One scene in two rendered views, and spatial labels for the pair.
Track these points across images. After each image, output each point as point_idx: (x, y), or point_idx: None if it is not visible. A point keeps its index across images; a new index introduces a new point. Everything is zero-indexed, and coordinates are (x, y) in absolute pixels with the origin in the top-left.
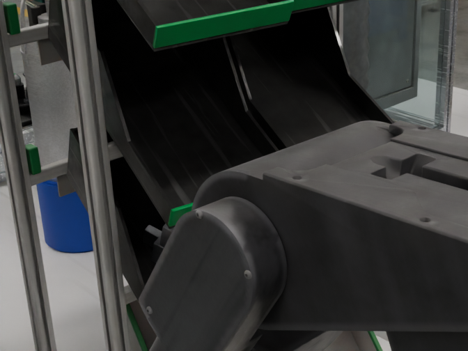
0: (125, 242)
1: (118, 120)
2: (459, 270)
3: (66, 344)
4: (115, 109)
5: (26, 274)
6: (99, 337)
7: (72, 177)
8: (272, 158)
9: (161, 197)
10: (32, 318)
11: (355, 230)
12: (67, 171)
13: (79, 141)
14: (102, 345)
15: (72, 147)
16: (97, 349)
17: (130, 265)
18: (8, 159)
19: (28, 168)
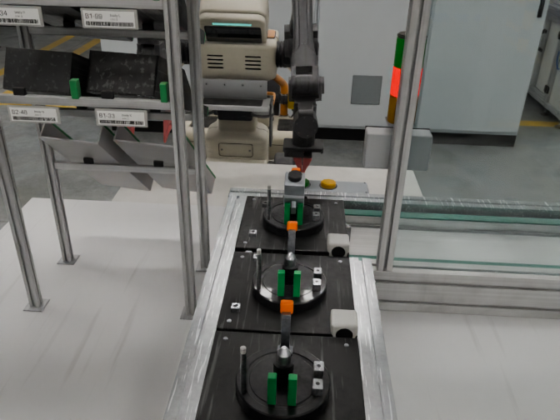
0: (187, 85)
1: (186, 12)
2: None
3: (53, 419)
4: (185, 7)
5: (187, 166)
6: (29, 407)
7: (158, 92)
8: None
9: (202, 31)
10: (188, 199)
11: None
12: (155, 93)
13: (197, 27)
14: (42, 396)
15: (160, 67)
16: (48, 395)
17: (189, 96)
18: (182, 85)
19: (168, 97)
